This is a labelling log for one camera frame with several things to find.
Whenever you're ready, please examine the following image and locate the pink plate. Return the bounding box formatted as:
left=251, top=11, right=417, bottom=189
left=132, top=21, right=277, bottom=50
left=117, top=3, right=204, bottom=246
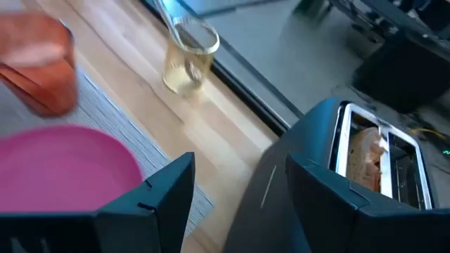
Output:
left=0, top=124, right=144, bottom=214

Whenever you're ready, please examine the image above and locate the grey woven placemat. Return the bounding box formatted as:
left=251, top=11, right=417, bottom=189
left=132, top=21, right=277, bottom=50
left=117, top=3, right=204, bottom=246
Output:
left=0, top=66, right=215, bottom=240

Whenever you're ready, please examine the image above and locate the black two-slot toaster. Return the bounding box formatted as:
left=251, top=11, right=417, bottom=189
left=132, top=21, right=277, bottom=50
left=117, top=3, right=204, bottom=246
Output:
left=223, top=97, right=440, bottom=253

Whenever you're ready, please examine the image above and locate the slice of toast bread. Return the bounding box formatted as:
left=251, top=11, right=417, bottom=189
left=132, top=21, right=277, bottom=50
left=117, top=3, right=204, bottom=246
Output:
left=346, top=126, right=386, bottom=193

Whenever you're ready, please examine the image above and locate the spoon with patterned handle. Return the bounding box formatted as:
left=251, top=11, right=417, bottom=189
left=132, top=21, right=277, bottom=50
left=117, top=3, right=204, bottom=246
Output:
left=154, top=0, right=205, bottom=82

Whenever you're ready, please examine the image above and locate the copper orange drinking cup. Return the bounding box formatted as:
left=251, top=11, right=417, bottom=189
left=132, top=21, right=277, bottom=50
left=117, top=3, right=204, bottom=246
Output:
left=0, top=12, right=78, bottom=119

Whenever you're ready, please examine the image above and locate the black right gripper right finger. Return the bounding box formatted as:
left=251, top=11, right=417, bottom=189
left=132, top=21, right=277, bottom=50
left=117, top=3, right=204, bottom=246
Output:
left=285, top=154, right=450, bottom=253

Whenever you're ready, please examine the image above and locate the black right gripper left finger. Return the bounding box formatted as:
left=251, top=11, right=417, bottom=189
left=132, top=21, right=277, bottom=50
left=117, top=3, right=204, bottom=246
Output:
left=94, top=151, right=196, bottom=253

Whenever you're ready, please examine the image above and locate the yellow cable bundle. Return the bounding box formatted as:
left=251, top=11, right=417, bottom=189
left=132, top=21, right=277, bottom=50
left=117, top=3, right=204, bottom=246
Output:
left=409, top=126, right=446, bottom=141

